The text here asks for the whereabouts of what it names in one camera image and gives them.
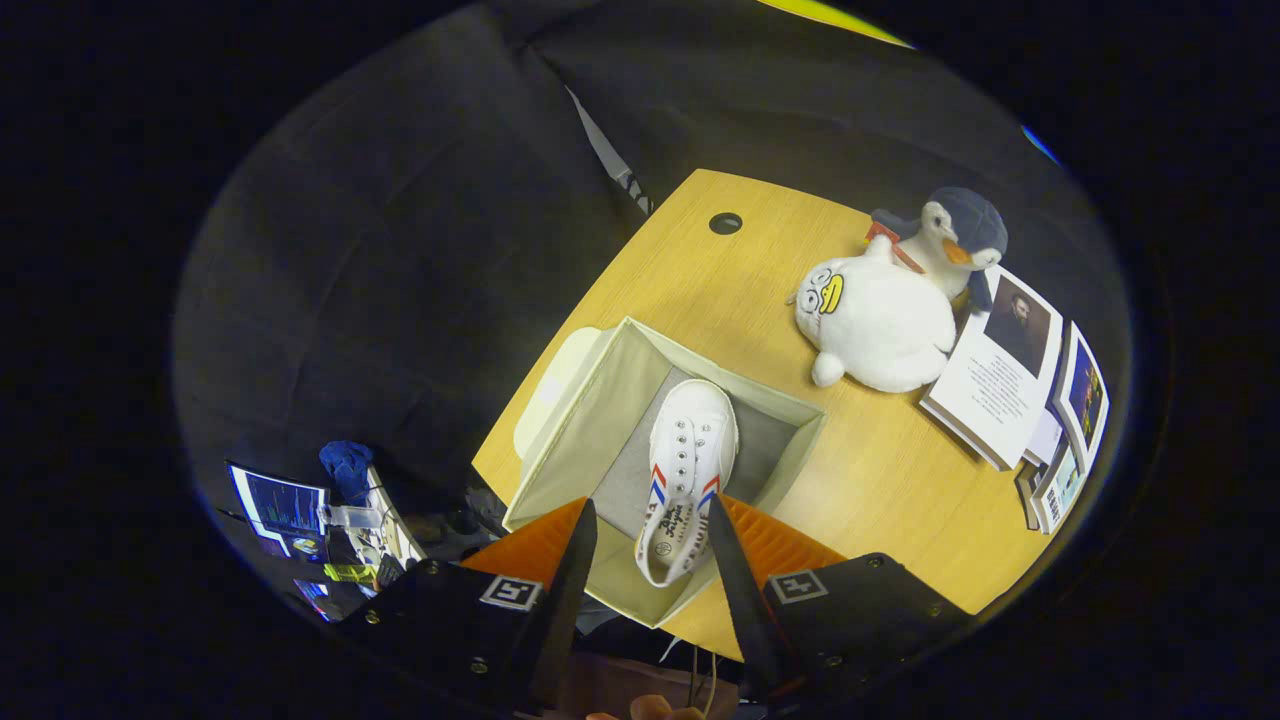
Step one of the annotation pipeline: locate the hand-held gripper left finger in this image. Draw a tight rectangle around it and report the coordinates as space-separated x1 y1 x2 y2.
333 497 599 717

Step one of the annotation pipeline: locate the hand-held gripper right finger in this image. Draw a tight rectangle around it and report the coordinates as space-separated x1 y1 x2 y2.
705 491 973 713

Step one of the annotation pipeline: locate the white canvas shoe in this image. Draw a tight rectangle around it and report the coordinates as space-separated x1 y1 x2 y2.
634 378 740 589

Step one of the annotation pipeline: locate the grey fabric storage box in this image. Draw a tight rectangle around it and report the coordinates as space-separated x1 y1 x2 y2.
503 316 829 631

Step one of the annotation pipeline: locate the blue cloth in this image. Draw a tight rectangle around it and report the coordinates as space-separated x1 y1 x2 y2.
319 440 376 507

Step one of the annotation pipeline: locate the blue lit screen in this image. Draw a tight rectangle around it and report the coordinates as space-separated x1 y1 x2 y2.
227 461 332 561

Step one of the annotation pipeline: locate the dark cover book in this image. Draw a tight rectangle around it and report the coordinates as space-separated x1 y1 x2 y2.
1015 465 1046 531

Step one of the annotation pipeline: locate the white penguin plush toy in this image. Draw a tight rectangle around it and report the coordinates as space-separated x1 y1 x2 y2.
793 186 1010 394

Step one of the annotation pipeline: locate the white portrait cover book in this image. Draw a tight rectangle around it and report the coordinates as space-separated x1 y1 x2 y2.
920 265 1064 471

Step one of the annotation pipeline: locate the pale green cover book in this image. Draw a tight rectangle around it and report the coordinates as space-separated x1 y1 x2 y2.
1030 440 1087 536

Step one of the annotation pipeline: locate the plain white book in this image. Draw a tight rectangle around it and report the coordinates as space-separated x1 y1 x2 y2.
1025 410 1061 466

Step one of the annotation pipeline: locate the blue picture cover book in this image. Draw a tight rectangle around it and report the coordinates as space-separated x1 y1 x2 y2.
1055 322 1111 471

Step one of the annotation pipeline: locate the thin pale cable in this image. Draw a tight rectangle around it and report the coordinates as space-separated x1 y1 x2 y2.
688 645 721 717

